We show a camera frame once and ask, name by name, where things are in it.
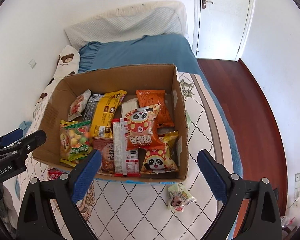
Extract small red candy packet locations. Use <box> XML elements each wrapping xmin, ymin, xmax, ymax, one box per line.
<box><xmin>47</xmin><ymin>168</ymin><xmax>70</xmax><ymax>180</ymax></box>

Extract black snack bag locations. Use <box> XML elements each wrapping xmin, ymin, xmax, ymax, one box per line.
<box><xmin>83</xmin><ymin>93</ymin><xmax>104</xmax><ymax>121</ymax></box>

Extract blue bed sheet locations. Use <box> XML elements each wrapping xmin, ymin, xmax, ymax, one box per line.
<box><xmin>14</xmin><ymin>34</ymin><xmax>244</xmax><ymax>240</ymax></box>

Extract white diamond pattern quilt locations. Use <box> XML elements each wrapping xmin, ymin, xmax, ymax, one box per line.
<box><xmin>17</xmin><ymin>71</ymin><xmax>231</xmax><ymax>240</ymax></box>

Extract white door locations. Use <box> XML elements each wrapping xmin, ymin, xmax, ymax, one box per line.
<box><xmin>192</xmin><ymin>0</ymin><xmax>256</xmax><ymax>61</ymax></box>

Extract red white noodle packet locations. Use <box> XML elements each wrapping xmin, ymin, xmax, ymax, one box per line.
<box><xmin>112</xmin><ymin>118</ymin><xmax>141</xmax><ymax>177</ymax></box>

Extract green white egg snack packet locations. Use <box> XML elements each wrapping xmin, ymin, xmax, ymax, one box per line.
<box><xmin>167</xmin><ymin>184</ymin><xmax>197</xmax><ymax>212</ymax></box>

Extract right wall power outlet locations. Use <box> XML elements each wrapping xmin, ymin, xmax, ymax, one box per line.
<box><xmin>293</xmin><ymin>173</ymin><xmax>300</xmax><ymax>207</ymax></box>

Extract bear print pillow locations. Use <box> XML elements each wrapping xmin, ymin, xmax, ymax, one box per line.
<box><xmin>33</xmin><ymin>44</ymin><xmax>81</xmax><ymax>120</ymax></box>

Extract metal door handle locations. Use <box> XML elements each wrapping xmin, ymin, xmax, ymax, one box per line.
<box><xmin>202</xmin><ymin>0</ymin><xmax>213</xmax><ymax>10</ymax></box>

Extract white clear snack packet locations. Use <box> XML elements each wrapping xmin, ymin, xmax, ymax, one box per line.
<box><xmin>121</xmin><ymin>98</ymin><xmax>139</xmax><ymax>118</ymax></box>

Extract yellow panda snack bag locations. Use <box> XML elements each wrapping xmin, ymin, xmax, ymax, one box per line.
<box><xmin>141</xmin><ymin>131</ymin><xmax>179</xmax><ymax>174</ymax></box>

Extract orange panda chip bag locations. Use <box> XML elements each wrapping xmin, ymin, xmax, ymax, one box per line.
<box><xmin>125</xmin><ymin>105</ymin><xmax>165</xmax><ymax>150</ymax></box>

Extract cardboard milk carton box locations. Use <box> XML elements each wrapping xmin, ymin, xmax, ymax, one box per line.
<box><xmin>32</xmin><ymin>64</ymin><xmax>189</xmax><ymax>184</ymax></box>

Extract green fruit candy bag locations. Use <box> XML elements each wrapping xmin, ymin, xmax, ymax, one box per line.
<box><xmin>60</xmin><ymin>120</ymin><xmax>92</xmax><ymax>167</ymax></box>

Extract white textured headboard pillow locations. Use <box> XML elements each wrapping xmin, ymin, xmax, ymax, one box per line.
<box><xmin>65</xmin><ymin>1</ymin><xmax>188</xmax><ymax>50</ymax></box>

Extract white cookie snack packet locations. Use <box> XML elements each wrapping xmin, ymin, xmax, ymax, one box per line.
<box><xmin>67</xmin><ymin>89</ymin><xmax>91</xmax><ymax>121</ymax></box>

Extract wall socket plate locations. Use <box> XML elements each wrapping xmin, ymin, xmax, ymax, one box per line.
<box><xmin>29</xmin><ymin>59</ymin><xmax>36</xmax><ymax>69</ymax></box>

